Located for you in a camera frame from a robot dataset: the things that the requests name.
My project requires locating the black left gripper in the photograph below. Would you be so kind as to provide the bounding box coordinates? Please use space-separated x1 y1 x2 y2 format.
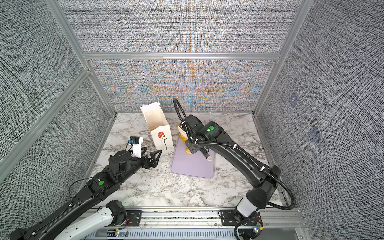
119 146 163 185

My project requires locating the ring shaped bread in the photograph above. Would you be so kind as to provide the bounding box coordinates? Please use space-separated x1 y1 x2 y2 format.
178 123 192 155

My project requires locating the white paper bag with rose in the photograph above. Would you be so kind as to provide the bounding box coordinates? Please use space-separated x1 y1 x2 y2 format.
140 102 174 154

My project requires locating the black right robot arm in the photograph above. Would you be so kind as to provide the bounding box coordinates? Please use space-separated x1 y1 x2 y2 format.
173 98 296 240

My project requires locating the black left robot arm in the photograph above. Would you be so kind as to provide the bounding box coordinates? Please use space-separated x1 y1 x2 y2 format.
10 150 162 240

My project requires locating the lilac plastic tray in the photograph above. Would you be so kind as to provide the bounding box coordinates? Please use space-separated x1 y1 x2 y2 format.
171 137 215 179

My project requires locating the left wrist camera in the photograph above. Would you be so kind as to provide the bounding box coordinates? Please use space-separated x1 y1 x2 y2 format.
129 136 144 159

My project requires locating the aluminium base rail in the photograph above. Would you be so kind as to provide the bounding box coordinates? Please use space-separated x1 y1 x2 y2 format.
50 206 310 240

